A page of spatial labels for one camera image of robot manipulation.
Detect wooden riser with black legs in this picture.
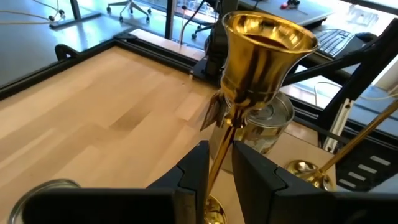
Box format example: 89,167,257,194
136,118,340,224

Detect black desk foot bar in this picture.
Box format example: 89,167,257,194
164,0,177,40

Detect black aluminium table frame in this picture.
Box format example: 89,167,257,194
0,18,398,156

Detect silver floral tin can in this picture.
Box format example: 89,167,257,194
8,179,81,224
200,91,295,175

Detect black computer mouse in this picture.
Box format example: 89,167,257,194
354,31,379,44

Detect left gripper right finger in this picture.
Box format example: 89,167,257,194
231,141,398,224

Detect silver bracket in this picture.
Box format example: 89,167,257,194
323,98,354,154

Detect office chair base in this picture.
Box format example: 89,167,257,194
106,0,152,23

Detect black plate with white stripes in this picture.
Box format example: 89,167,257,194
335,136,398,193

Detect black desk beam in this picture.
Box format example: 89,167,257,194
281,46,379,86

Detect black keyboard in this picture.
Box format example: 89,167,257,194
312,27,357,59

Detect grey desk top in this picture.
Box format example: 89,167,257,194
239,0,336,28

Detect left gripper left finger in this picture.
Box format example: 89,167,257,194
22,140,210,224

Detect black desk leg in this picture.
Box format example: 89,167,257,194
49,0,103,30

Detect brass candlestick holder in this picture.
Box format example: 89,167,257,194
285,98,398,192
200,11,319,224

